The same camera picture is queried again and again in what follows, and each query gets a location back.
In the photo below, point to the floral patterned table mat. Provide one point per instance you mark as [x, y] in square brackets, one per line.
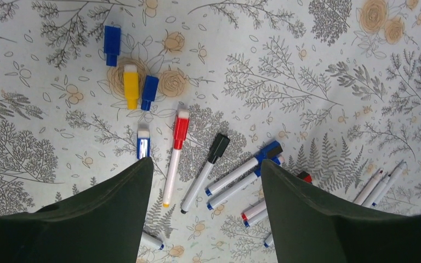
[337, 83]

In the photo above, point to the red cap marker left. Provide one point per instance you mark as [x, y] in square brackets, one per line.
[179, 136]

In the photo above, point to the blue cap marker lying crosswise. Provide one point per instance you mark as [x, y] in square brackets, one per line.
[151, 241]

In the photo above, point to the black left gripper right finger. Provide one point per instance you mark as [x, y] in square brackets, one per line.
[309, 224]

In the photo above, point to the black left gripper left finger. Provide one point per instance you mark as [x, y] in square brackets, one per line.
[100, 224]

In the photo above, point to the blue pen cap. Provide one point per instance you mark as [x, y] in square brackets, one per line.
[149, 92]
[112, 44]

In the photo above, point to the red marker black eraser cap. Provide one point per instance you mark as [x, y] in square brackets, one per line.
[250, 213]

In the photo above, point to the white marker body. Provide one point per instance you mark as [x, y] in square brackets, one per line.
[376, 191]

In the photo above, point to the blue marker black eraser cap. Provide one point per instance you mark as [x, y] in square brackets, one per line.
[270, 151]

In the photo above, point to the yellow pen cap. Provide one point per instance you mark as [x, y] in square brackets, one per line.
[131, 86]

